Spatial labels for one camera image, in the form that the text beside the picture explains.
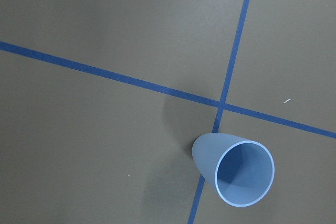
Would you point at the light blue plastic cup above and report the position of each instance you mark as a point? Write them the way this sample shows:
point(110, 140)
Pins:
point(240, 170)

